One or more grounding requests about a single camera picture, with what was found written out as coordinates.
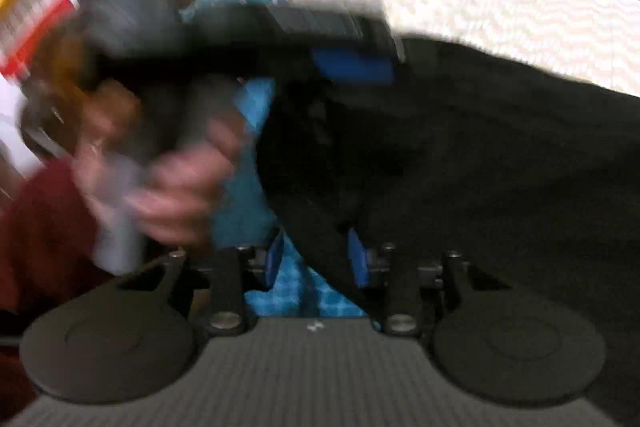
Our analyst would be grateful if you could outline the black pants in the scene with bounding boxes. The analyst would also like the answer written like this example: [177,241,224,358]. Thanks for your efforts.
[256,39,639,325]

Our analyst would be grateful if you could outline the red sleeve forearm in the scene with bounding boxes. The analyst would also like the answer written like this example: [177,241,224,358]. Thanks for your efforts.
[1,158,110,315]

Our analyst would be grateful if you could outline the person's left hand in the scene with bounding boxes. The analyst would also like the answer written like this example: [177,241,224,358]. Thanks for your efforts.
[72,80,246,246]

